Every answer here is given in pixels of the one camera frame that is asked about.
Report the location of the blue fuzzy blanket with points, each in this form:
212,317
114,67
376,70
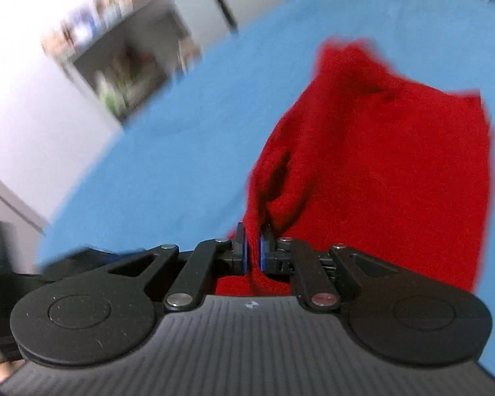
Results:
103,255

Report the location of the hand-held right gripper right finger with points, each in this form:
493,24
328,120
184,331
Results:
264,251

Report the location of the red knit sweater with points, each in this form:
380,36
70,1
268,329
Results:
379,165

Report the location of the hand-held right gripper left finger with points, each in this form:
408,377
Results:
244,252

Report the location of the white desk with shelves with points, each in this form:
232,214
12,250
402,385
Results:
119,57

